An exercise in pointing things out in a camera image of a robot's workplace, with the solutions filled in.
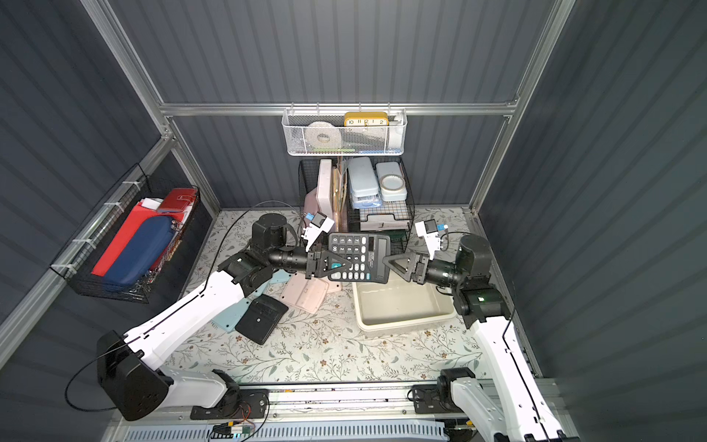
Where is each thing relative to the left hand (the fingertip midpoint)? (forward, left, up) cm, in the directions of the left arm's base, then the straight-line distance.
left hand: (352, 270), depth 62 cm
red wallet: (+26, +52, -2) cm, 58 cm away
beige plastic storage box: (+9, -15, -37) cm, 41 cm away
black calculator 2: (+3, -4, +2) cm, 5 cm away
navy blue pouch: (+8, +54, -3) cm, 55 cm away
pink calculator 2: (+14, +7, -32) cm, 36 cm away
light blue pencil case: (+41, -3, -8) cm, 41 cm away
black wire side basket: (+1, +62, +2) cm, 62 cm away
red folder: (+20, +60, -1) cm, 63 cm away
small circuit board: (-27, +33, -33) cm, 54 cm away
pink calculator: (+10, +16, -30) cm, 35 cm away
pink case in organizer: (+46, +18, -23) cm, 54 cm away
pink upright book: (+37, +10, -8) cm, 39 cm away
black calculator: (+1, +30, -31) cm, 43 cm away
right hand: (+2, -10, -1) cm, 10 cm away
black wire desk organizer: (+29, -14, -13) cm, 34 cm away
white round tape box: (+43, -14, -9) cm, 46 cm away
